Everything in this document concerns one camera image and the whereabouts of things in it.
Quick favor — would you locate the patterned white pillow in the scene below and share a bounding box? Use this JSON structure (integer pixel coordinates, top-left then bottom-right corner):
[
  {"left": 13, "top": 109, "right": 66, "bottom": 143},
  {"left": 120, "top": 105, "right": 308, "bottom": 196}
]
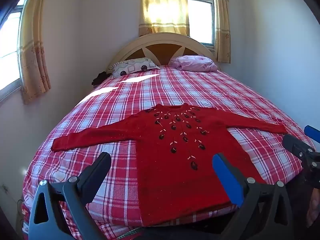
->
[{"left": 109, "top": 57, "right": 161, "bottom": 78}]

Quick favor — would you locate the red plaid bed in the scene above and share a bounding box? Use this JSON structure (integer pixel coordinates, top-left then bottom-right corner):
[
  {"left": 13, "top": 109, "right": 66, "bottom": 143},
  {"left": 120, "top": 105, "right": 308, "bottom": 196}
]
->
[{"left": 21, "top": 64, "right": 317, "bottom": 240}]

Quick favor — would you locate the pink pillow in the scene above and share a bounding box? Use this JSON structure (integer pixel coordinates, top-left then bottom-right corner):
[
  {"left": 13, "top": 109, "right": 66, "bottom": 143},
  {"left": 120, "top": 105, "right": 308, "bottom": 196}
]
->
[{"left": 169, "top": 55, "right": 218, "bottom": 72}]

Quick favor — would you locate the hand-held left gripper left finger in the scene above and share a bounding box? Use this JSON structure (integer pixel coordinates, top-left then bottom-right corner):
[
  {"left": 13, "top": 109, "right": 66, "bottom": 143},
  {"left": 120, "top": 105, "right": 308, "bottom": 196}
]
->
[{"left": 29, "top": 152, "right": 112, "bottom": 240}]

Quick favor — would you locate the cream and brown headboard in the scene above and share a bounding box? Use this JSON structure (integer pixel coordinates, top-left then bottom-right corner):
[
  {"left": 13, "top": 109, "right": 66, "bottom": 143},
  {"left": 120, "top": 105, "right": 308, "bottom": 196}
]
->
[{"left": 106, "top": 33, "right": 222, "bottom": 72}]

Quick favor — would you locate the dark cable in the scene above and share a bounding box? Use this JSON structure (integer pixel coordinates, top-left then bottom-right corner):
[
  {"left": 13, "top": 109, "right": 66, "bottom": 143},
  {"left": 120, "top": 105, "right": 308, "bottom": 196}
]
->
[{"left": 15, "top": 199, "right": 24, "bottom": 230}]

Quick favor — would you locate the large sliding window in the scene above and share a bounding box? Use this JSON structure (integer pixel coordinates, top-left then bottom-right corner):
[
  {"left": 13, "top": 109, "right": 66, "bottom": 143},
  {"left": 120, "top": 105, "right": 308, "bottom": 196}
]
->
[{"left": 0, "top": 0, "right": 27, "bottom": 103}]

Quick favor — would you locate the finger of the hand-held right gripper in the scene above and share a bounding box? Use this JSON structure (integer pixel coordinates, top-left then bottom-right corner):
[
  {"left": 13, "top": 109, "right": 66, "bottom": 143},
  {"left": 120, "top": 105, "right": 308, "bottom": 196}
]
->
[
  {"left": 304, "top": 125, "right": 320, "bottom": 143},
  {"left": 282, "top": 134, "right": 320, "bottom": 170}
]

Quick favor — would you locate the person's right hand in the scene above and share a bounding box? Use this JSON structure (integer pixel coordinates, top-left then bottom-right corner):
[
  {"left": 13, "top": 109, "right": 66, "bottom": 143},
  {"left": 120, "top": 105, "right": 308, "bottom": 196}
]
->
[{"left": 307, "top": 187, "right": 320, "bottom": 229}]

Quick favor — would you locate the red knitted sweater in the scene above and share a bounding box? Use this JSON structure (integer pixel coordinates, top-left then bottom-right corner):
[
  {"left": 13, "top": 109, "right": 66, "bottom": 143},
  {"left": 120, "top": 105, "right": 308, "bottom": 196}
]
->
[{"left": 51, "top": 102, "right": 288, "bottom": 227}]

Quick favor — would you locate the dark cloth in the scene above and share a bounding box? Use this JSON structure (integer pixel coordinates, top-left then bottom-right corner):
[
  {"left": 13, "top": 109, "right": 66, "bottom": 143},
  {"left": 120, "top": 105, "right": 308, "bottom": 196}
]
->
[{"left": 91, "top": 71, "right": 108, "bottom": 87}]

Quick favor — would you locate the beige floral curtain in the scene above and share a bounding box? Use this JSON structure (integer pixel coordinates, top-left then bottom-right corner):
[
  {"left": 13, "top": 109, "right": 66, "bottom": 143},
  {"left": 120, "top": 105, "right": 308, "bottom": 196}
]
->
[
  {"left": 211, "top": 0, "right": 232, "bottom": 64},
  {"left": 138, "top": 0, "right": 190, "bottom": 37},
  {"left": 17, "top": 0, "right": 52, "bottom": 105}
]

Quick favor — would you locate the small sliding window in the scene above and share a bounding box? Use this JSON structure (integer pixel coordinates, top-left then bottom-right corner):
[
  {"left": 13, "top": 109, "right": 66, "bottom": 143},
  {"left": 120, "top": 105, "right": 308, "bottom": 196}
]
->
[{"left": 186, "top": 0, "right": 216, "bottom": 53}]

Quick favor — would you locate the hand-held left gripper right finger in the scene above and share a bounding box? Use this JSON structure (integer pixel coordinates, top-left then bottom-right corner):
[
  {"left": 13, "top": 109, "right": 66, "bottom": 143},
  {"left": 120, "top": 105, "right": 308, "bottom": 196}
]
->
[{"left": 212, "top": 152, "right": 294, "bottom": 240}]

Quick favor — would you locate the green plaid cloth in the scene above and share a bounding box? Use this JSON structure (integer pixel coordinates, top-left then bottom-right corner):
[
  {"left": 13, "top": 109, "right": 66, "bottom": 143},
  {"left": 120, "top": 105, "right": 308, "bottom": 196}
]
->
[{"left": 117, "top": 227, "right": 143, "bottom": 239}]

